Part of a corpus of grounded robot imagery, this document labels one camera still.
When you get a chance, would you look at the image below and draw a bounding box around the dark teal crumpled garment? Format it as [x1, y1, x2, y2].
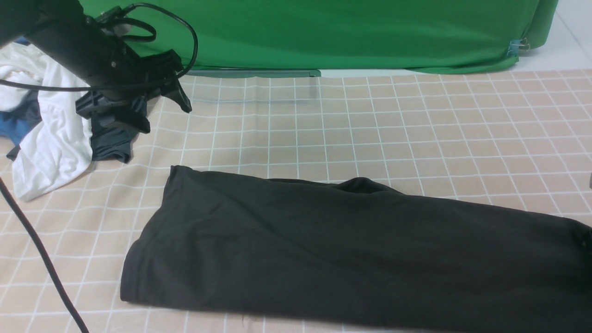
[0, 91, 139, 164]

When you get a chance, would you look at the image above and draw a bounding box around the blue crumpled garment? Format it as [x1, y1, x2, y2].
[0, 43, 46, 146]

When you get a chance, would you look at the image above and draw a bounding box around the white crumpled shirt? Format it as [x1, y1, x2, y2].
[1, 43, 93, 202]

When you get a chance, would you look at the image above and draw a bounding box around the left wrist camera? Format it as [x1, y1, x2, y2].
[86, 6, 139, 37]

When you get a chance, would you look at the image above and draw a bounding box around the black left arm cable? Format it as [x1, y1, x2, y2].
[0, 2, 199, 333]

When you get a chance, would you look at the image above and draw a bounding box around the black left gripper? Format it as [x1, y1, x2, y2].
[76, 50, 192, 134]

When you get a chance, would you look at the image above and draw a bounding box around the blue binder clip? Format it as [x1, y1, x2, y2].
[506, 38, 531, 57]

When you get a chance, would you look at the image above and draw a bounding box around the green backdrop cloth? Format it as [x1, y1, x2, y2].
[79, 0, 559, 74]

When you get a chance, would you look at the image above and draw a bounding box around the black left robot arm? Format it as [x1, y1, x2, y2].
[1, 0, 198, 133]

